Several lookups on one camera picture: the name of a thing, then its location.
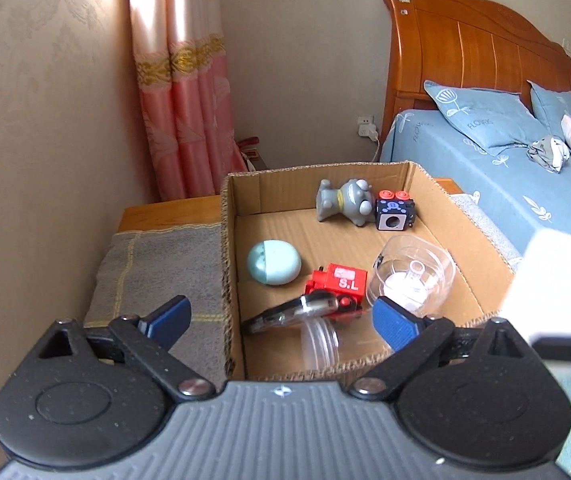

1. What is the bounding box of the brown cardboard box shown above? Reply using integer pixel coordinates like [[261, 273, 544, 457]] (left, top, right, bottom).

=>
[[220, 160, 517, 382]]

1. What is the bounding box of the clear round plastic container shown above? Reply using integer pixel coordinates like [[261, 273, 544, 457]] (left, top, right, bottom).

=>
[[372, 234, 457, 319]]

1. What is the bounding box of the dark glossy trinket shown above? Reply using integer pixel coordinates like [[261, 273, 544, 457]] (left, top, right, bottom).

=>
[[242, 293, 341, 336]]

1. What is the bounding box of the small blue pillow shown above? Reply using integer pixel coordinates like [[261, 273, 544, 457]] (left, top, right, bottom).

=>
[[526, 79, 571, 136]]

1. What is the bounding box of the wooden bed headboard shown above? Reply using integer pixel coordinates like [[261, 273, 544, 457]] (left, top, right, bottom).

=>
[[381, 0, 571, 164]]

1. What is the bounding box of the white wall socket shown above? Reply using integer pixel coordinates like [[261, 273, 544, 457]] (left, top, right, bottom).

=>
[[356, 115, 379, 141]]

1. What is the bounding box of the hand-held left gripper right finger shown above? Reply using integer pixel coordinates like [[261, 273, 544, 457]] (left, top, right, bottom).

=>
[[348, 296, 536, 402]]

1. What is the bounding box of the red toy train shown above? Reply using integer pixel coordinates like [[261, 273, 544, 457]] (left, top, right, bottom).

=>
[[303, 262, 368, 324]]

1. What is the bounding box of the teal egg-shaped case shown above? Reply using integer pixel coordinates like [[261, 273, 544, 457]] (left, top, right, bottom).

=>
[[246, 239, 303, 286]]

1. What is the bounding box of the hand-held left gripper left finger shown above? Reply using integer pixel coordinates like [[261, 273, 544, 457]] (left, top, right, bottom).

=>
[[38, 295, 217, 404]]

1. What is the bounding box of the white plastic bottle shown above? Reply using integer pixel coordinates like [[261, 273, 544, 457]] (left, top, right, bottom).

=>
[[502, 229, 571, 346]]

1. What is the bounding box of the blue floral bed sheet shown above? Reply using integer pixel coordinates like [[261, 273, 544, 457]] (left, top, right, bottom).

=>
[[379, 108, 571, 272]]

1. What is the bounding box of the clear plastic jar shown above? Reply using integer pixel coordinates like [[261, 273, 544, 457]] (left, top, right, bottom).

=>
[[301, 319, 341, 370]]

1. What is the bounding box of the large blue printed pillow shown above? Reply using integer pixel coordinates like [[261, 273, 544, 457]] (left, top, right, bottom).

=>
[[423, 79, 549, 156]]

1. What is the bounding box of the pink gold-banded curtain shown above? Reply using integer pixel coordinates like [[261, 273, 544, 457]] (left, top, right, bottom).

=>
[[126, 0, 247, 201]]

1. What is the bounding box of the black cube toy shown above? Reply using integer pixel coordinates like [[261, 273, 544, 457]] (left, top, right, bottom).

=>
[[374, 188, 417, 232]]

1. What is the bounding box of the crumpled grey white cloth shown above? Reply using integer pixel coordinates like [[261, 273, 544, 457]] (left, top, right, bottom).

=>
[[527, 134, 571, 174]]

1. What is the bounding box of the grey animal figurine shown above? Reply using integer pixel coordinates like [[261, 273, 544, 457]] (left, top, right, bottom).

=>
[[315, 178, 374, 229]]

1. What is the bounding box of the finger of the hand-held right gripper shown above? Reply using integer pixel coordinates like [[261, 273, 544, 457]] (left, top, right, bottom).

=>
[[532, 336, 571, 377]]

